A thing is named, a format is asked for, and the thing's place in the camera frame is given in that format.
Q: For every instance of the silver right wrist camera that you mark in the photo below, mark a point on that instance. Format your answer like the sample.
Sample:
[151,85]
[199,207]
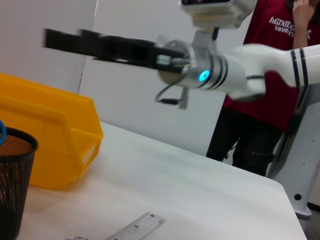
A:
[212,12]

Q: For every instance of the person's left hand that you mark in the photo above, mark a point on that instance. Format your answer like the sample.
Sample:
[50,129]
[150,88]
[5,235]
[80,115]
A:
[302,12]

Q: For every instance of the grey robot torso column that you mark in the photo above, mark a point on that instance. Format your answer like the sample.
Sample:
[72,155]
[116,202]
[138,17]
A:
[307,150]

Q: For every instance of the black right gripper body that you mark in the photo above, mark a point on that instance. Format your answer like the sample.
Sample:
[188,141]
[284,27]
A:
[140,53]

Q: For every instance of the grey ballpoint pen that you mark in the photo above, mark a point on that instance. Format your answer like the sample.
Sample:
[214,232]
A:
[73,238]

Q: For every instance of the blue scissors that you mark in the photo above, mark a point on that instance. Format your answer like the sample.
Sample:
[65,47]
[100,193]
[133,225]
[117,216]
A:
[3,132]

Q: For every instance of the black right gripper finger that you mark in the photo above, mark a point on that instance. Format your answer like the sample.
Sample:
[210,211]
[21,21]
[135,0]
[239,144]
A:
[65,41]
[92,33]

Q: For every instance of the person's left forearm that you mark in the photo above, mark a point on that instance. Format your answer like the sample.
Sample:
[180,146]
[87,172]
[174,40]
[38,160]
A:
[301,35]

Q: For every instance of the person in red shirt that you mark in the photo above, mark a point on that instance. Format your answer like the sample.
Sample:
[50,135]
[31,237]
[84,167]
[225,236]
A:
[262,107]

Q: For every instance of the black mesh pen holder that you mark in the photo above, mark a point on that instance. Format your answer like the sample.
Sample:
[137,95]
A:
[15,180]

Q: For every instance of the clear plastic ruler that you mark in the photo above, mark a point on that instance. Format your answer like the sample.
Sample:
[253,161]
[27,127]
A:
[140,226]

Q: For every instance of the yellow plastic bin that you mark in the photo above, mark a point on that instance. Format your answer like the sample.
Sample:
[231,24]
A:
[50,130]

